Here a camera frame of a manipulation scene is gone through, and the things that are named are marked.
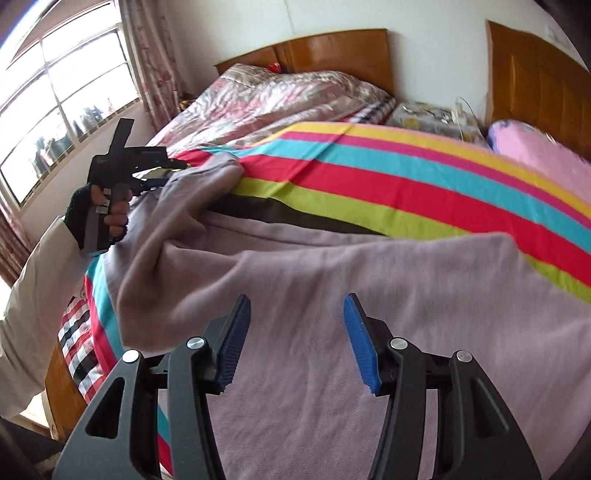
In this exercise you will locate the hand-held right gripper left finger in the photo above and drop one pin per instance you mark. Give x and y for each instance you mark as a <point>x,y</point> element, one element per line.
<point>235,341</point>

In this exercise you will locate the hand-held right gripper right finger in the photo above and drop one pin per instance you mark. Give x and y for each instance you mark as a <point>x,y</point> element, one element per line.
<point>360,341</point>

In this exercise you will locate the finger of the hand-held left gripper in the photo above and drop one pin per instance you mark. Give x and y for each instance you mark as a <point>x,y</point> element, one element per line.
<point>178,165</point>
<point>148,183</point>

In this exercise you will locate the light purple pants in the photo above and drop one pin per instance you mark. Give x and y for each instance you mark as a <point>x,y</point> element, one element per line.
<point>300,277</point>

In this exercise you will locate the person's left forearm white sleeve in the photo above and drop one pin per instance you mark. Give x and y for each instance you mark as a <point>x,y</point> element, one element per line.
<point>37,300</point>

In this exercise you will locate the person's left hand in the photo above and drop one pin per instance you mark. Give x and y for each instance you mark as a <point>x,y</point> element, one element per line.
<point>119,214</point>

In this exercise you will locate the large window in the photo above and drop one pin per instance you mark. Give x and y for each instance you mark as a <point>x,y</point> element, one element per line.
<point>69,92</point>

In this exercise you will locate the floral curtain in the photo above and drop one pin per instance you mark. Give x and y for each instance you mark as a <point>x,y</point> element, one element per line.
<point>152,60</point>
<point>11,249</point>

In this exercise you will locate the pink floral quilt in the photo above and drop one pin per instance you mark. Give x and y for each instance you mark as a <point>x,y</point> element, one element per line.
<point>258,106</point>

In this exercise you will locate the rainbow striped bed sheet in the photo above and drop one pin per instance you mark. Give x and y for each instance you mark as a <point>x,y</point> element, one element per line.
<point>369,175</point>

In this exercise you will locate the wide wooden headboard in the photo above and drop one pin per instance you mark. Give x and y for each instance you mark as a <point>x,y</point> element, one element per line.
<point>341,50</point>

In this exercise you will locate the patterned nightstand cloth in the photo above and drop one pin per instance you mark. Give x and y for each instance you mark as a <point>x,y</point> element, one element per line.
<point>425,117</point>

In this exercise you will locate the pink pillow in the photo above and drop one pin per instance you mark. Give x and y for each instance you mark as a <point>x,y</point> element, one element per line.
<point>540,152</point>

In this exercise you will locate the ribbed wooden headboard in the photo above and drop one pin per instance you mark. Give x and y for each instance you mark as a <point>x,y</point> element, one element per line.
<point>531,78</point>

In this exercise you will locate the wooden bed frame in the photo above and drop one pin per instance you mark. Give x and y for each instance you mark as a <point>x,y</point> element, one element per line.
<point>62,397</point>

